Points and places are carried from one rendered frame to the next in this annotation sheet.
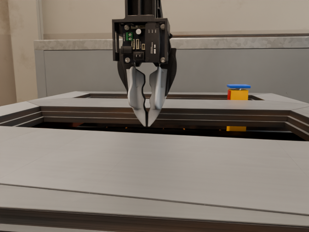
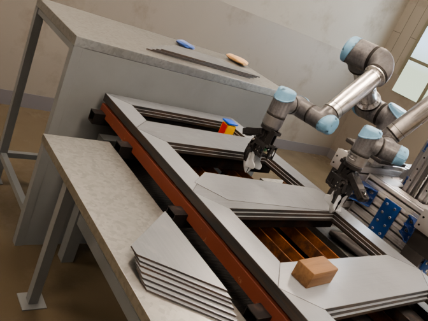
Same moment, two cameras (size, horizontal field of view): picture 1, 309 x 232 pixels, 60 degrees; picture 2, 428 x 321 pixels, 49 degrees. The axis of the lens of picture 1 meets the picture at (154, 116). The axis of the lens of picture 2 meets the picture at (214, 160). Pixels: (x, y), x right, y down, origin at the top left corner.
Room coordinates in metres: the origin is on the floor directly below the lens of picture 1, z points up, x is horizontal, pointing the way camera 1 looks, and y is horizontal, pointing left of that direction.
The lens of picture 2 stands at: (-0.62, 1.42, 1.47)
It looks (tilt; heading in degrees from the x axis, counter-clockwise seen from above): 20 degrees down; 311
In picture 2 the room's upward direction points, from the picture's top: 24 degrees clockwise
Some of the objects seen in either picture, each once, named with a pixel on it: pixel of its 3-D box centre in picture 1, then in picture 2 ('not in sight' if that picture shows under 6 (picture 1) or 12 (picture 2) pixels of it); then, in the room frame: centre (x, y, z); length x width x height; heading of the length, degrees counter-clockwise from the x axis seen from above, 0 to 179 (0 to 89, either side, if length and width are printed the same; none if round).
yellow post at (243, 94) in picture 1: (236, 120); (221, 141); (0.82, -0.26, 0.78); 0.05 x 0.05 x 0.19; 83
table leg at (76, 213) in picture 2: not in sight; (85, 200); (0.98, 0.28, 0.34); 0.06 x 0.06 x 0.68; 83
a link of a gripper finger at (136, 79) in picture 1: (134, 97); (249, 164); (0.40, 0.03, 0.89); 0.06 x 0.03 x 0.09; 173
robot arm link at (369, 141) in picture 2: not in sight; (367, 141); (0.13, -0.21, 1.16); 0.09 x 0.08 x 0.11; 44
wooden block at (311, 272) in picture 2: not in sight; (314, 271); (-0.16, 0.30, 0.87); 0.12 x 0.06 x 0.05; 88
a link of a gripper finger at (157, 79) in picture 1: (155, 98); (255, 164); (0.39, 0.00, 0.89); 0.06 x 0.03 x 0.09; 173
